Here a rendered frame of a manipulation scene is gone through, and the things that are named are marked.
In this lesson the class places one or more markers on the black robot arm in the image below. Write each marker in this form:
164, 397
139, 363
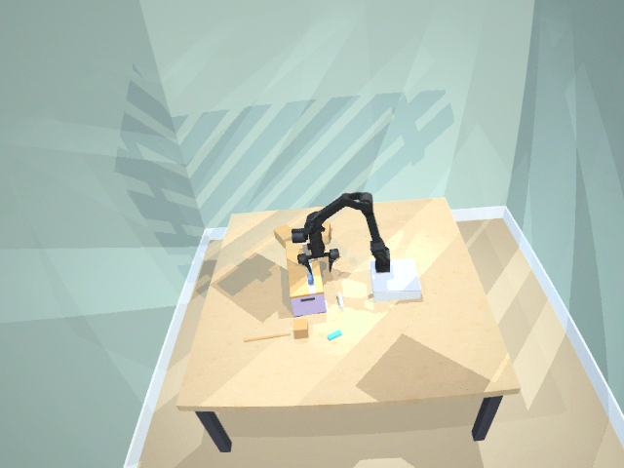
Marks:
313, 226

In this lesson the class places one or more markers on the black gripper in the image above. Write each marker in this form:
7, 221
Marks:
317, 251

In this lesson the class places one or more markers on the small cyan flat bar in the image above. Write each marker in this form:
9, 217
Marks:
334, 335

